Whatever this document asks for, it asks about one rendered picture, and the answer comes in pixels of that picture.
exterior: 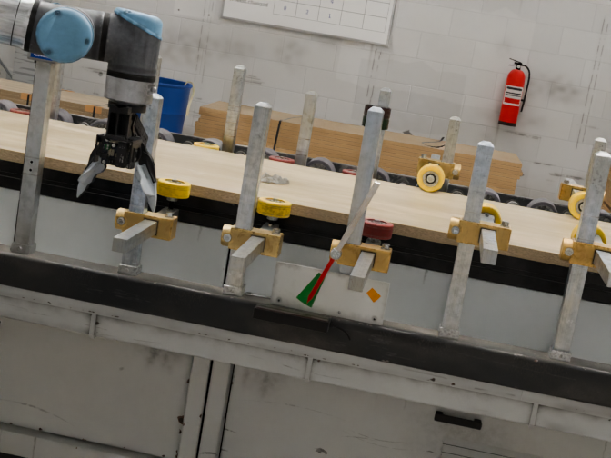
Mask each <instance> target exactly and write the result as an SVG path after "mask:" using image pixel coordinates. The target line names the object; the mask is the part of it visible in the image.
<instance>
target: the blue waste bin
mask: <svg viewBox="0 0 611 458"><path fill-rule="evenodd" d="M188 82H189V81H187V82H183V81H178V80H175V79H170V78H164V77H159V83H158V89H157V93H158V94H160V95H161V96H162V97H163V98H164V101H163V107H162V113H161V120H160V126H159V128H164V129H166V130H167V131H169V132H172V133H178V134H181V133H182V131H183V126H184V121H185V116H186V115H188V113H189V108H190V104H191V102H192V100H193V97H194V94H195V87H194V84H193V83H192V82H189V83H191V84H189V83H188ZM192 87H193V93H192V96H191V98H190V101H189V103H188V100H189V95H190V91H191V88H192ZM187 105H188V106H187ZM186 109H187V110H186Z"/></svg>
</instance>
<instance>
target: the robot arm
mask: <svg viewBox="0 0 611 458"><path fill-rule="evenodd" d="M114 12H115V13H107V12H103V11H97V10H92V9H86V8H81V7H75V6H70V5H61V4H59V3H48V2H45V1H42V0H0V44H3V45H10V46H13V47H17V48H20V49H21V50H23V51H26V52H30V53H33V54H37V55H43V56H47V57H48V58H49V59H51V60H53V61H56V62H58V63H64V64H66V63H73V62H75V61H78V60H80V59H81V58H85V59H91V60H96V61H102V62H108V66H107V72H106V79H105V92H104V97H105V98H106V99H110V100H108V107H109V113H108V119H107V126H106V132H105V133H101V134H97V135H96V139H95V148H94V149H93V151H92V153H91V154H90V157H89V160H88V164H87V167H86V168H85V170H84V171H83V173H82V174H81V176H80V177H79V178H78V182H79V184H78V186H77V194H76V197H77V198H79V197H80V196H81V195H83V194H84V193H85V192H86V191H87V189H88V187H89V185H90V184H91V183H92V182H93V181H94V180H95V178H96V176H97V175H98V174H100V173H102V172H103V171H104V170H105V169H106V168H107V164H110V165H115V167H118V168H126V169H131V170H132V169H134V168H135V163H136V162H138V163H139V165H137V166H136V172H135V176H136V178H137V180H138V181H139V182H140V185H141V188H142V190H143V192H144V194H145V195H146V197H147V202H148V205H149V207H150V209H151V212H152V213H153V212H154V211H155V207H156V199H157V191H156V173H155V162H154V159H153V157H152V155H150V153H149V152H148V151H147V148H146V144H147V140H148V135H147V133H146V131H145V129H144V127H143V125H142V123H141V121H140V119H139V117H138V115H137V114H136V113H139V114H144V113H145V112H146V106H147V105H150V104H152V101H153V95H154V93H155V92H156V90H157V89H156V87H155V77H156V70H157V64H158V57H159V51H160V45H161V41H162V29H163V23H162V21H161V20H160V19H159V18H158V17H155V16H152V15H147V14H143V13H140V12H136V11H133V10H129V9H125V8H121V7H117V8H116V9H115V10H114ZM97 142H99V144H98V145H97Z"/></svg>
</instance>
